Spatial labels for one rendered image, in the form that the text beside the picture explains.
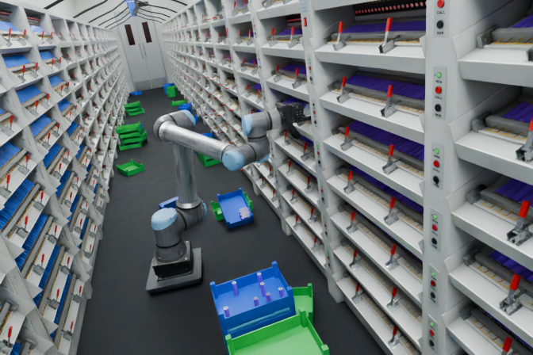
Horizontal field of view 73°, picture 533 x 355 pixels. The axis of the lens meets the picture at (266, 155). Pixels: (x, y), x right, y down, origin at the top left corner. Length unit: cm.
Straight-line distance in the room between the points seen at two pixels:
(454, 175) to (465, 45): 30
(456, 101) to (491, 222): 29
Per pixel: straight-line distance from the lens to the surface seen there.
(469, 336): 123
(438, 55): 93
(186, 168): 210
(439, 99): 94
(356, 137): 143
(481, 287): 109
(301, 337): 145
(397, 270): 140
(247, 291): 166
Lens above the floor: 140
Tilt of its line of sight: 20 degrees down
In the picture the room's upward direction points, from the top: 9 degrees counter-clockwise
